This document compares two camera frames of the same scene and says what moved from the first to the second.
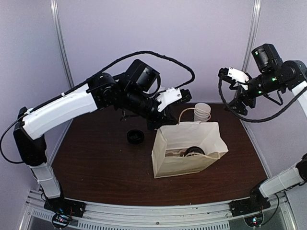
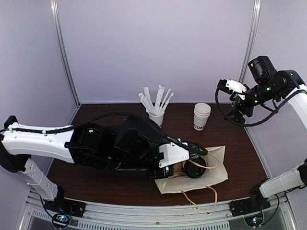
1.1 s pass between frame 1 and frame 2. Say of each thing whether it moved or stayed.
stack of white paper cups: stayed
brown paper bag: moved
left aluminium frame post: stayed
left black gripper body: moved
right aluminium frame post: stayed
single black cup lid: moved
